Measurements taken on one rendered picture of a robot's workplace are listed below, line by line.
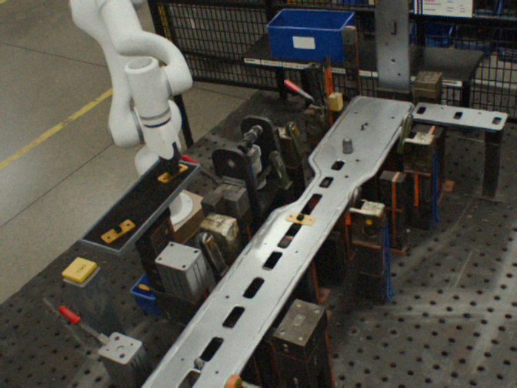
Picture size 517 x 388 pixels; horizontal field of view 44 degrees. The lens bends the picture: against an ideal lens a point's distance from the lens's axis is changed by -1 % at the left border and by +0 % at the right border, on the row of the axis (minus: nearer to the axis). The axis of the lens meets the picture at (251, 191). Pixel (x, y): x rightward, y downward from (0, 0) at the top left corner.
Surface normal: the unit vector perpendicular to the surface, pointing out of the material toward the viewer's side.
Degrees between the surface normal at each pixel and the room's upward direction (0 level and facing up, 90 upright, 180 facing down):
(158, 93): 92
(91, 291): 90
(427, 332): 0
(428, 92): 89
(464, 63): 0
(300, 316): 0
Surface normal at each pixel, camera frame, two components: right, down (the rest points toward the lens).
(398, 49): -0.48, 0.60
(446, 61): -0.16, -0.78
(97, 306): 0.86, 0.18
